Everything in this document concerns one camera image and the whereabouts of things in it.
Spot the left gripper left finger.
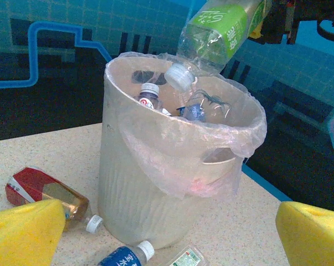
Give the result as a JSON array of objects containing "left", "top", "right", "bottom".
[{"left": 0, "top": 198, "right": 66, "bottom": 266}]

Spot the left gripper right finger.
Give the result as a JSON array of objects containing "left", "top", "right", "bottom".
[{"left": 275, "top": 201, "right": 334, "bottom": 266}]

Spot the green lime label bottle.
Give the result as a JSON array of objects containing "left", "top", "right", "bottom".
[{"left": 164, "top": 0, "right": 267, "bottom": 93}]

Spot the red gold label bottle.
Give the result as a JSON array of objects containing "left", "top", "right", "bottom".
[{"left": 5, "top": 166, "right": 104, "bottom": 233}]

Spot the beige plastic bin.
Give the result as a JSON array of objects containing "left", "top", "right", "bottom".
[{"left": 97, "top": 51, "right": 267, "bottom": 250}]

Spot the clear plastic bin liner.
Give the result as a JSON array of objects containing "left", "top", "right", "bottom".
[{"left": 105, "top": 50, "right": 268, "bottom": 199}]

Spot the blue label bottle white cap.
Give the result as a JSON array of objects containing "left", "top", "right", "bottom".
[{"left": 96, "top": 240, "right": 156, "bottom": 266}]

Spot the small bottle green white label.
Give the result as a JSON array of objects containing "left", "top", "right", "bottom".
[{"left": 166, "top": 245, "right": 210, "bottom": 266}]

